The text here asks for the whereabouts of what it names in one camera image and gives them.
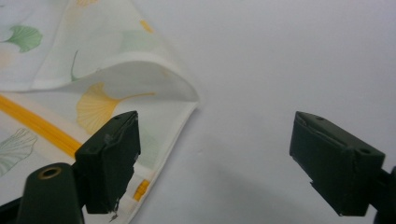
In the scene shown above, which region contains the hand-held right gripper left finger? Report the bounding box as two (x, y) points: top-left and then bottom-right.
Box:
(74, 110), (142, 215)

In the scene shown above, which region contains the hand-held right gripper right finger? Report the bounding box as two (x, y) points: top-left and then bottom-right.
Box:
(289, 110), (387, 217)

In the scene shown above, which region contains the white leaf-print cloth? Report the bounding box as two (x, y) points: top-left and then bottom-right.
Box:
(0, 0), (201, 224)

